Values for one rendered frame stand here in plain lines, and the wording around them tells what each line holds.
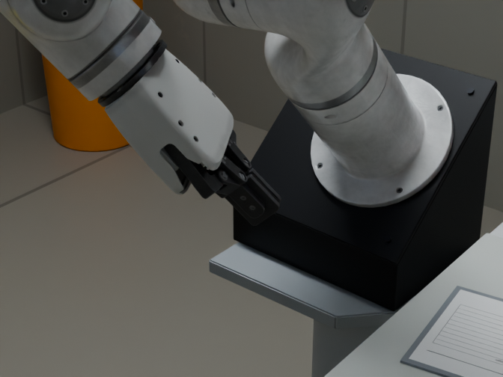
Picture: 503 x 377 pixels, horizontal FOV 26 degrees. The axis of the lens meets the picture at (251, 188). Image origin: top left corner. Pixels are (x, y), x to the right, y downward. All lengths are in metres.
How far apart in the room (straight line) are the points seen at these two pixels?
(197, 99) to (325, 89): 0.30
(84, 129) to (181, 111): 2.73
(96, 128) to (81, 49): 2.73
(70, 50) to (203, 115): 0.12
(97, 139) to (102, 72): 2.75
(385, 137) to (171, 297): 1.63
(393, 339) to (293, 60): 0.32
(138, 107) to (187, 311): 1.96
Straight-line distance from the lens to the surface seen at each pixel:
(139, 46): 0.88
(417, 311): 1.11
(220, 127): 0.93
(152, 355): 2.67
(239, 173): 0.93
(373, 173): 1.36
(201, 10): 1.13
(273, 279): 1.42
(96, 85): 0.89
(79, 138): 3.64
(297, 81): 1.18
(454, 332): 1.08
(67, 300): 2.89
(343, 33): 1.07
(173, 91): 0.90
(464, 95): 1.41
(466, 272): 1.18
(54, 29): 0.80
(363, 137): 1.29
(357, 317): 1.36
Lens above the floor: 1.59
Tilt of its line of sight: 28 degrees down
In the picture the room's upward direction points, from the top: straight up
